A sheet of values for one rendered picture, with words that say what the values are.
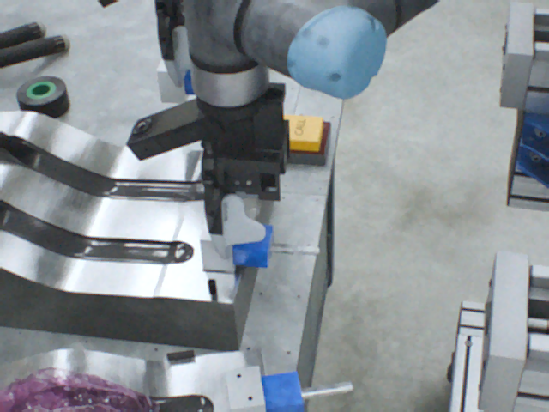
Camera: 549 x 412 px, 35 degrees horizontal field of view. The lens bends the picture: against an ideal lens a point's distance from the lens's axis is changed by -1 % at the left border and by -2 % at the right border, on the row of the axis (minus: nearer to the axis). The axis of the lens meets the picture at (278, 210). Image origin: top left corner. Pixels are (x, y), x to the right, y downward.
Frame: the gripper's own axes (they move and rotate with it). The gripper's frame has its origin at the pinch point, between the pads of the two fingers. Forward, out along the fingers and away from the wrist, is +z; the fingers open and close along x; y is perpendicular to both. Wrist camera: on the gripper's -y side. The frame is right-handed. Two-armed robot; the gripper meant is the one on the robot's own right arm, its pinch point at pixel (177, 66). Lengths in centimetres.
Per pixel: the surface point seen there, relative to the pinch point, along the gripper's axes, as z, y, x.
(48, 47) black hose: 12.0, -29.4, 21.0
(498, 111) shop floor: 95, 58, 123
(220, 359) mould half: 9.5, 13.5, -41.2
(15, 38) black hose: 11.9, -36.4, 23.3
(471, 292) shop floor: 95, 50, 49
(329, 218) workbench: 71, 15, 46
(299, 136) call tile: 11.3, 16.5, 0.3
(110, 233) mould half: 6.6, -3.0, -26.3
